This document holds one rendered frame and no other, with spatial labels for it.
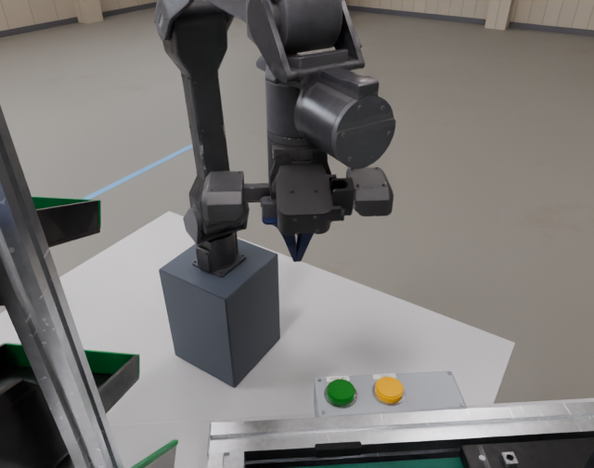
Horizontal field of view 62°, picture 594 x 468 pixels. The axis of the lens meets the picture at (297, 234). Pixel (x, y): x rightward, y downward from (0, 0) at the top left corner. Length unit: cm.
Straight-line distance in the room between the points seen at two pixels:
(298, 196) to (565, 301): 229
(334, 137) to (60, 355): 23
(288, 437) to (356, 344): 31
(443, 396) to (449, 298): 170
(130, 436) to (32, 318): 59
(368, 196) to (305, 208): 8
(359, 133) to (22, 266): 24
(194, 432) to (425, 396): 36
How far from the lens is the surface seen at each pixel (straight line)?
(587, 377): 232
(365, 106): 38
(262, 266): 80
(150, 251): 123
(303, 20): 42
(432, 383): 78
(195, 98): 67
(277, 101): 44
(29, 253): 26
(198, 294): 78
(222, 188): 48
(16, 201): 25
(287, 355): 93
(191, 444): 84
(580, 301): 269
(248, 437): 72
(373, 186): 49
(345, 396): 73
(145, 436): 86
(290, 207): 42
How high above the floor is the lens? 155
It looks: 34 degrees down
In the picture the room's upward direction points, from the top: straight up
